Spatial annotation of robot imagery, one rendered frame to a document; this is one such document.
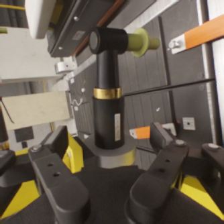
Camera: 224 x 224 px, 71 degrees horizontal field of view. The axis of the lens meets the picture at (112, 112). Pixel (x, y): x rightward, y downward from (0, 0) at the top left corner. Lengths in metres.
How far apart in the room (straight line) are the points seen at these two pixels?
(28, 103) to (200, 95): 4.32
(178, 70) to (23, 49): 4.47
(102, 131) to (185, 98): 0.17
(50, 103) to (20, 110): 0.73
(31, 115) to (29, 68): 1.15
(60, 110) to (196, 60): 4.36
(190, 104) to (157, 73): 0.09
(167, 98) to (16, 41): 4.53
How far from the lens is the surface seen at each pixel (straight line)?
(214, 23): 0.30
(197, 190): 0.34
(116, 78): 0.22
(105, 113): 0.21
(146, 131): 0.39
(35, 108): 4.48
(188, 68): 0.32
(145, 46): 0.25
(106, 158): 0.22
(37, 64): 4.58
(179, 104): 0.33
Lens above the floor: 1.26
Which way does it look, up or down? 30 degrees down
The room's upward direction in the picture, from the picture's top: 102 degrees counter-clockwise
